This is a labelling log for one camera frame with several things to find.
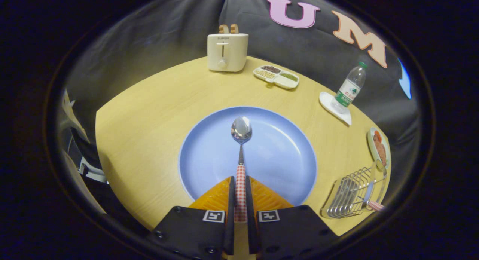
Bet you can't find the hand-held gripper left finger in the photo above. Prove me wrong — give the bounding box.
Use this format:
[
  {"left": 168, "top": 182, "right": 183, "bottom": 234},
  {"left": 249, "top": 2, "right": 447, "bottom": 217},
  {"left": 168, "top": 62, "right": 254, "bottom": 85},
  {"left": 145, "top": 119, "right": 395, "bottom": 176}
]
[{"left": 152, "top": 176, "right": 235, "bottom": 260}]

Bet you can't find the plate of meat and vegetables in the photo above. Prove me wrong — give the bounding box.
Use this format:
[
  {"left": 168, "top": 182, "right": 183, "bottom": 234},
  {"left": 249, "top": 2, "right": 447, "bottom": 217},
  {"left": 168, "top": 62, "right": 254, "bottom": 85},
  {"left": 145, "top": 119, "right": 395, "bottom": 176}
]
[{"left": 367, "top": 127, "right": 391, "bottom": 170}]

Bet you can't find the white square coaster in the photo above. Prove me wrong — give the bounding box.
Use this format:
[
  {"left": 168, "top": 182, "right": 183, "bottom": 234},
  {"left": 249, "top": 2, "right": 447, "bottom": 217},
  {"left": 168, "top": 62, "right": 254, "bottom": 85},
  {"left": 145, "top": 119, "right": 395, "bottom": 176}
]
[{"left": 319, "top": 91, "right": 352, "bottom": 126}]

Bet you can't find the spoon with red checkered handle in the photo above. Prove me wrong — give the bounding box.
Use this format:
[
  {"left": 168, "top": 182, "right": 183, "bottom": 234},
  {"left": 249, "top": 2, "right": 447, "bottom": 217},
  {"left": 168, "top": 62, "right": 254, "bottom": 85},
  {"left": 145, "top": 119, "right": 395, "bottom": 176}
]
[{"left": 231, "top": 116, "right": 252, "bottom": 223}]

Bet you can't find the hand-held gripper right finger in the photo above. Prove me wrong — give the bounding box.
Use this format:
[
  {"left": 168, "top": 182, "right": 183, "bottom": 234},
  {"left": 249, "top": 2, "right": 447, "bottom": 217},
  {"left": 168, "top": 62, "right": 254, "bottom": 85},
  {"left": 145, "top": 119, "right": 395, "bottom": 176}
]
[{"left": 246, "top": 175, "right": 339, "bottom": 260}]

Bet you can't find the clear plastic water bottle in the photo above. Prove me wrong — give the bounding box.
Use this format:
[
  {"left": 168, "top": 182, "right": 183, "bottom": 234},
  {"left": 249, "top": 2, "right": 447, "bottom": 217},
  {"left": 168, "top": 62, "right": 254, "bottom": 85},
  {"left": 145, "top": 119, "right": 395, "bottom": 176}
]
[{"left": 333, "top": 61, "right": 368, "bottom": 111}]

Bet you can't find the white toaster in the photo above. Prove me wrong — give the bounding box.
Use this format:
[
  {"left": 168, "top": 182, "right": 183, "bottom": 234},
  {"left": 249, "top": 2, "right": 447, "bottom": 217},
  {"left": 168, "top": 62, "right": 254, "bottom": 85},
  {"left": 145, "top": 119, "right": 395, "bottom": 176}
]
[{"left": 207, "top": 33, "right": 249, "bottom": 73}]

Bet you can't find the metal wire cutlery rack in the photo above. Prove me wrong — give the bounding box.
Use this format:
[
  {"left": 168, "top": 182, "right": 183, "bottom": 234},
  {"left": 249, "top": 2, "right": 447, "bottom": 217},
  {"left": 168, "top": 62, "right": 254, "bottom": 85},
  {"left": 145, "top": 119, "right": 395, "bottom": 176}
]
[{"left": 321, "top": 161, "right": 388, "bottom": 219}]

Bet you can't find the fork with red checkered handle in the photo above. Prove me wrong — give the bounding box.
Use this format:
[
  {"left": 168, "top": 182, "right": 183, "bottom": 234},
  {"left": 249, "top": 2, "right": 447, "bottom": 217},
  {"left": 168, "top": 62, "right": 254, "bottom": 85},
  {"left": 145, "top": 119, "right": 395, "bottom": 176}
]
[{"left": 361, "top": 160, "right": 386, "bottom": 212}]

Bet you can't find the white divided snack tray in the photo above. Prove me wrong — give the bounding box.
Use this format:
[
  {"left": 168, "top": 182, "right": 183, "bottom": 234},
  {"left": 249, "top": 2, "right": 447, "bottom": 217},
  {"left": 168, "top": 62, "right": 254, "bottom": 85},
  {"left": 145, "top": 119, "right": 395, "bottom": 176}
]
[{"left": 253, "top": 65, "right": 300, "bottom": 90}]

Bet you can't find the person's beige clothing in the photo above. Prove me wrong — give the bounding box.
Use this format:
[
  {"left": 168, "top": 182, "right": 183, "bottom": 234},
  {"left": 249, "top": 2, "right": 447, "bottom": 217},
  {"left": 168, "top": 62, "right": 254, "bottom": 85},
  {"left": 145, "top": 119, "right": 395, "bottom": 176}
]
[{"left": 58, "top": 89, "right": 110, "bottom": 215}]

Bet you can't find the blue round plate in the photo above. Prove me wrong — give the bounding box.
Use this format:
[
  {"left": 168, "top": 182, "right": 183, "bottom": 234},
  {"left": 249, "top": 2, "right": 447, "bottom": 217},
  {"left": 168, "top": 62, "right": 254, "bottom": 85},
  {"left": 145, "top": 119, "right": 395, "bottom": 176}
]
[{"left": 178, "top": 106, "right": 318, "bottom": 207}]

